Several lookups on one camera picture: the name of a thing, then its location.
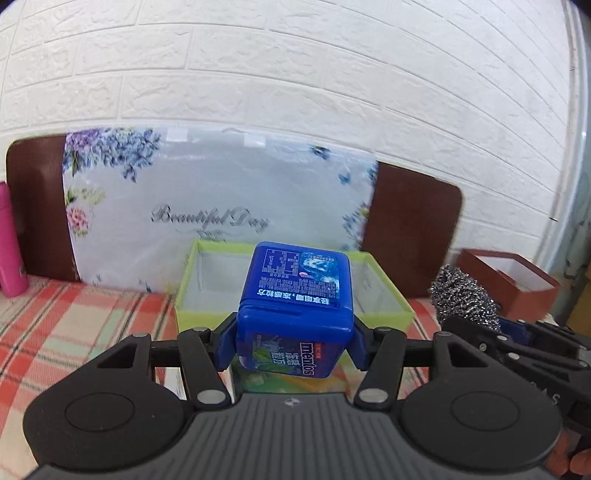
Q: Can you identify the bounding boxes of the blue mentos gum box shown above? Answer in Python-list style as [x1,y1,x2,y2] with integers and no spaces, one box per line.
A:
[236,242,355,379]

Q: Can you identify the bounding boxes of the steel wool scrubber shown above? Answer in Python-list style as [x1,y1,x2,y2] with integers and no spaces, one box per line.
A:
[429,264,501,332]

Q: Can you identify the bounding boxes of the green cardboard shoe box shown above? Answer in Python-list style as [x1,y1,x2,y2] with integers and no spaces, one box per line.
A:
[174,240,415,332]

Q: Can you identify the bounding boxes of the brown cardboard box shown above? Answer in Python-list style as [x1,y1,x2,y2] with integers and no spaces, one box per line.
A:
[456,249,560,323]

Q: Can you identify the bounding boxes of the dark brown wooden headboard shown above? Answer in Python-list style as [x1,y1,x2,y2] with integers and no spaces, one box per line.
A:
[6,135,463,299]

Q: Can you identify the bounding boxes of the plaid bed sheet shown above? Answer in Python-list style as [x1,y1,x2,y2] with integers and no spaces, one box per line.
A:
[0,273,591,480]

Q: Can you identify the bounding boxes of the floral plastic bedding bag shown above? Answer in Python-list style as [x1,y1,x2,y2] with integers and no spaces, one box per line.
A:
[62,127,378,293]

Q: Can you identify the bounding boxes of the pink thermos bottle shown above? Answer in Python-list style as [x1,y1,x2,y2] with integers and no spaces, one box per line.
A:
[0,181,29,298]

